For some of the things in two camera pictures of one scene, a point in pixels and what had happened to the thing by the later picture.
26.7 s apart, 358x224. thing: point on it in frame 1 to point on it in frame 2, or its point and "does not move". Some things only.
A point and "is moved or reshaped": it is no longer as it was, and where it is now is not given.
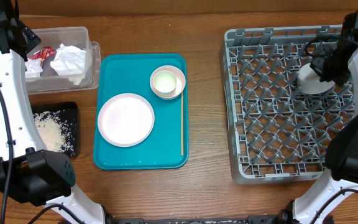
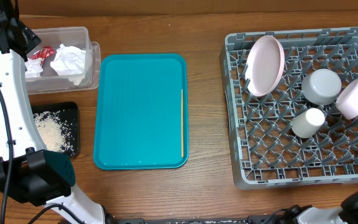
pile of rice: (55, 128) does not move
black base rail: (262, 219) does not move
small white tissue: (33, 68) does not move
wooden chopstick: (182, 124) does not move
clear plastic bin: (66, 59) does not move
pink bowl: (180, 79) to (355, 98)
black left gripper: (36, 40) does not move
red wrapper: (44, 53) does not move
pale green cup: (165, 81) to (307, 124)
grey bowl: (309, 82) is moved or reshaped
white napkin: (70, 61) does not move
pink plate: (125, 120) to (265, 65)
